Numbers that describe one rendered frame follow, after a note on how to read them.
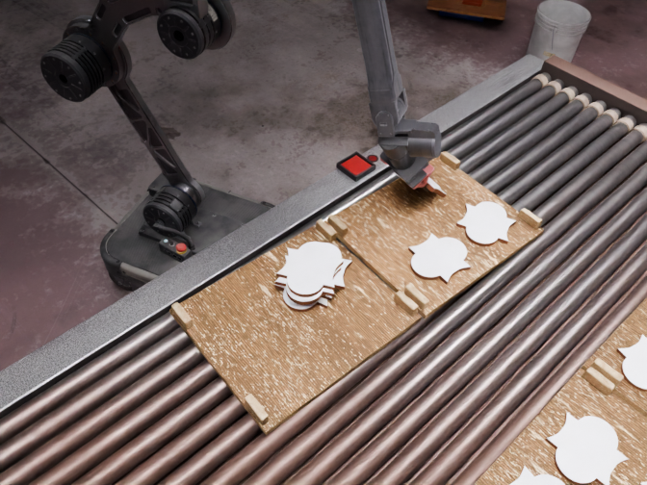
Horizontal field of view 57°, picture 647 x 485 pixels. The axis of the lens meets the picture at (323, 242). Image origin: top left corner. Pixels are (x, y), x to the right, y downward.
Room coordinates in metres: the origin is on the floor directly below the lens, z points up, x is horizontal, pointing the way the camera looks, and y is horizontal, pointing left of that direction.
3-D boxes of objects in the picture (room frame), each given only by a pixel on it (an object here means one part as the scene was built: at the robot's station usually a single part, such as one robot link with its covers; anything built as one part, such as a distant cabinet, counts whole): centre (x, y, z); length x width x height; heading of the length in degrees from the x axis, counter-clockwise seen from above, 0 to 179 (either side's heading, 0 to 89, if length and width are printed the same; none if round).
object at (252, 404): (0.50, 0.11, 0.95); 0.06 x 0.02 x 0.03; 42
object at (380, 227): (1.00, -0.27, 0.93); 0.41 x 0.35 x 0.02; 131
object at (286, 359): (0.73, 0.05, 0.93); 0.41 x 0.35 x 0.02; 132
